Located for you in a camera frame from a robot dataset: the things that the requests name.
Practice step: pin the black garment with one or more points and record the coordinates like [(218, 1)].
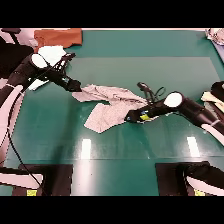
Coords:
[(218, 89)]

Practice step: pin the cream garment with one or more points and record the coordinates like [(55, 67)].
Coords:
[(211, 98)]

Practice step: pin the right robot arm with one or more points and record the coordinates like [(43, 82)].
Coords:
[(195, 110)]

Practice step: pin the grey T-shirt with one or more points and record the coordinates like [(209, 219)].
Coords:
[(110, 103)]

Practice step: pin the black chair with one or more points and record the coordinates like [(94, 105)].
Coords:
[(11, 55)]

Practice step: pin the patterned pale garment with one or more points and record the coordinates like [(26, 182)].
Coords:
[(216, 35)]

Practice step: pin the white garment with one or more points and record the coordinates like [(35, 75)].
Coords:
[(53, 52)]

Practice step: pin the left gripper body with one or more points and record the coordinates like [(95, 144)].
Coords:
[(73, 85)]

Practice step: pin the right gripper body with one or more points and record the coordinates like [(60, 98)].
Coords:
[(138, 115)]

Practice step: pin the orange garment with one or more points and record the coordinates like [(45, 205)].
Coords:
[(58, 36)]

